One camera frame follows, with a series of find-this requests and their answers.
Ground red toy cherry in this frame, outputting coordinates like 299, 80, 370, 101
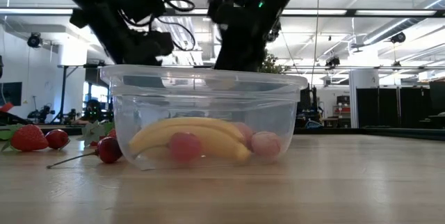
44, 129, 71, 150

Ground clear plastic tupperware container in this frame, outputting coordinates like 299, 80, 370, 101
99, 64, 309, 171

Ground red strawberry pale calyx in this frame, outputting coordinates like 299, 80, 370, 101
81, 121, 107, 147

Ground dark red stemmed cherry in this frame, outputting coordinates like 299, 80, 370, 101
47, 136, 123, 169

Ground green plant in black pot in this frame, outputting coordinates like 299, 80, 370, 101
259, 50, 290, 75

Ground pink stemmed toy cherry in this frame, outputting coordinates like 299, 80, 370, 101
168, 132, 203, 163

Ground pink toy peach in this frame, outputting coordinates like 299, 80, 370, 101
250, 131, 282, 159
232, 122, 255, 150

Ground dark wall monitor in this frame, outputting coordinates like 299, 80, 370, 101
0, 81, 24, 106

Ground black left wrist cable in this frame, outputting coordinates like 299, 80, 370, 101
152, 0, 197, 53

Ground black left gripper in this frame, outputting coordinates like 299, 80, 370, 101
69, 1, 175, 67

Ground black partition panels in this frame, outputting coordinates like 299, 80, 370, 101
356, 86, 430, 129

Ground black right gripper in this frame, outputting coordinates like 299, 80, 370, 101
213, 0, 289, 72

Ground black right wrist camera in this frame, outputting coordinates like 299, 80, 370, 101
207, 0, 244, 26

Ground yellow toy banana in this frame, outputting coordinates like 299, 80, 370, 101
129, 117, 252, 162

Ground large red toy strawberry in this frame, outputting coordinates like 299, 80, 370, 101
0, 123, 49, 153

